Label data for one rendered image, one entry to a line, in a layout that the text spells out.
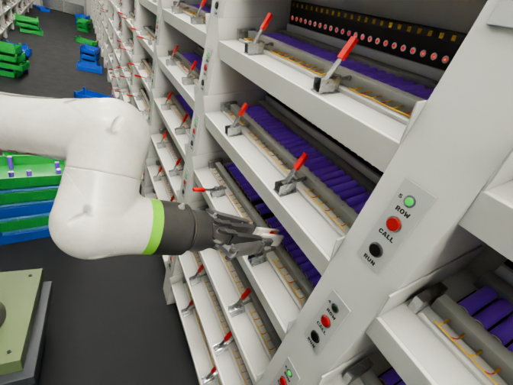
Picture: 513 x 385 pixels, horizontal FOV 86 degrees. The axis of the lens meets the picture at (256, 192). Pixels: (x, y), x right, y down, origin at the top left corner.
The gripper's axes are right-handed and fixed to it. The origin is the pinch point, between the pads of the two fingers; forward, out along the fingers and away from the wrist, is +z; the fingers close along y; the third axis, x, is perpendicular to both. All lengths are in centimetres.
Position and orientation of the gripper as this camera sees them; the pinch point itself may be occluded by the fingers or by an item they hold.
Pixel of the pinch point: (267, 236)
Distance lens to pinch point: 63.4
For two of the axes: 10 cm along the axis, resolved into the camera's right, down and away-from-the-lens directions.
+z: 7.6, 1.7, 6.3
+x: 4.8, -8.0, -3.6
